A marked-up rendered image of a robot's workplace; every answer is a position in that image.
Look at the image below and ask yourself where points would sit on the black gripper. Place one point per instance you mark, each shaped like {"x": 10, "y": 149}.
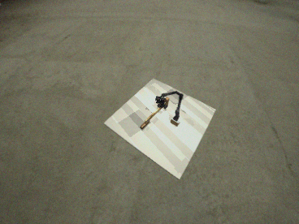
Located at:
{"x": 163, "y": 105}

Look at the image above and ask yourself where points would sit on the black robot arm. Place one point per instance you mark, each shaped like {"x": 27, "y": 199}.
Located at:
{"x": 177, "y": 112}

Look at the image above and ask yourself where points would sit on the long wooden rail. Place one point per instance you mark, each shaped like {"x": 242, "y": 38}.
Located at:
{"x": 153, "y": 114}

